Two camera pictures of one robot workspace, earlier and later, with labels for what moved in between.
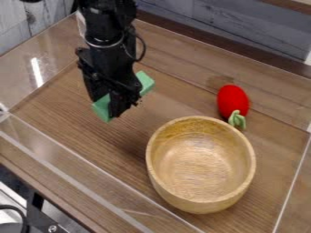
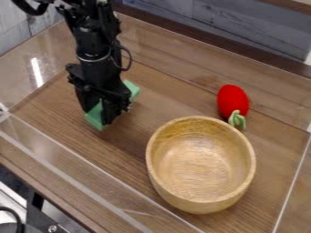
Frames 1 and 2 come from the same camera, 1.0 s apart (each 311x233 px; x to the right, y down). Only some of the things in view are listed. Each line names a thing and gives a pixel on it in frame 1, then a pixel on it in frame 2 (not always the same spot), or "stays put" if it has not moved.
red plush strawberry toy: (232, 104) stays put
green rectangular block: (102, 105) to (94, 115)
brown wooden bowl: (200, 164) stays put
